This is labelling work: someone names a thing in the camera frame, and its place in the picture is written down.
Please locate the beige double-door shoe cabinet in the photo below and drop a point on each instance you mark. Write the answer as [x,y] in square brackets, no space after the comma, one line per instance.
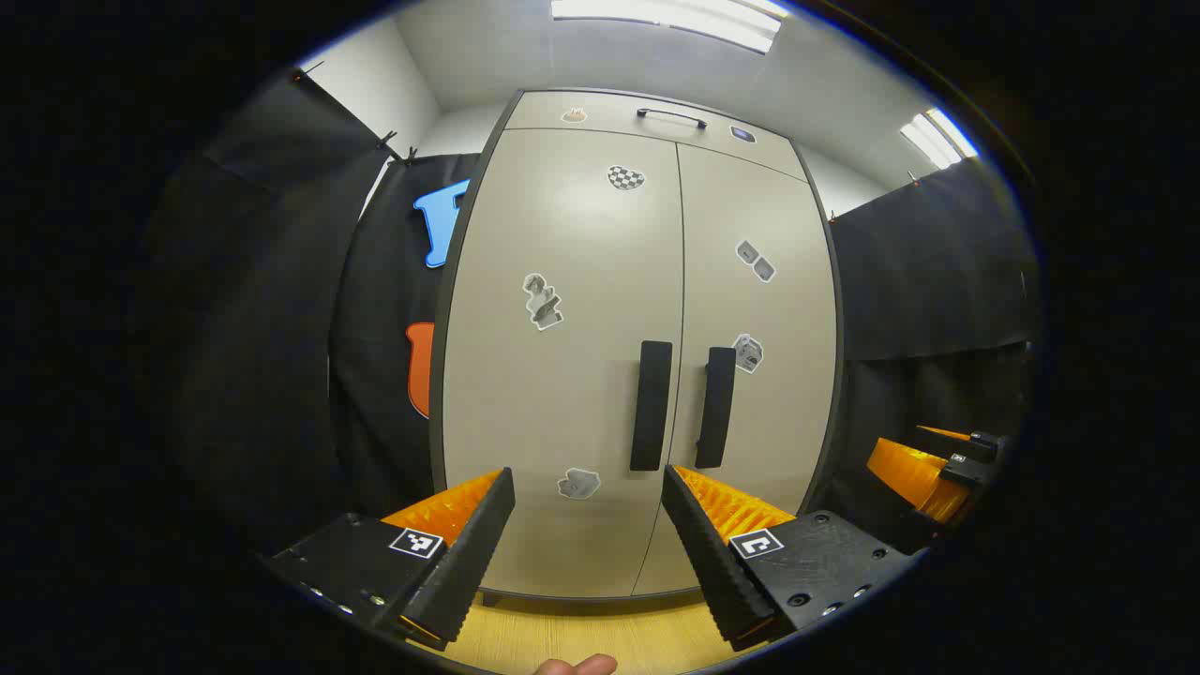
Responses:
[600,111]

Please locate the beige cabinet door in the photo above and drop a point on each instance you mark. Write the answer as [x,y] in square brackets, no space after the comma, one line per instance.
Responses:
[562,394]
[778,422]

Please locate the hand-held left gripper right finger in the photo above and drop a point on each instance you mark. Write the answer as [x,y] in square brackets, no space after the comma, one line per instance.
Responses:
[708,562]

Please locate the beige cabinet drawer front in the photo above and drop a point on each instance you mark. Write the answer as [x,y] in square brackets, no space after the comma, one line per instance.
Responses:
[609,114]

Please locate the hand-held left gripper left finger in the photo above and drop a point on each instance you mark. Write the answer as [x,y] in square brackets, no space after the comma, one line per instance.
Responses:
[473,553]

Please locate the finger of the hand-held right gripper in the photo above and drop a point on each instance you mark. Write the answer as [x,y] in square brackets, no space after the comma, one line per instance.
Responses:
[914,478]

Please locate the black backdrop cloth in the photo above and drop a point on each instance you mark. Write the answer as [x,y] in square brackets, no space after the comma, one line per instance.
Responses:
[928,281]
[281,328]

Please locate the long ceiling light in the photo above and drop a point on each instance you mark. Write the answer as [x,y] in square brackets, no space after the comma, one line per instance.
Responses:
[675,17]
[937,139]

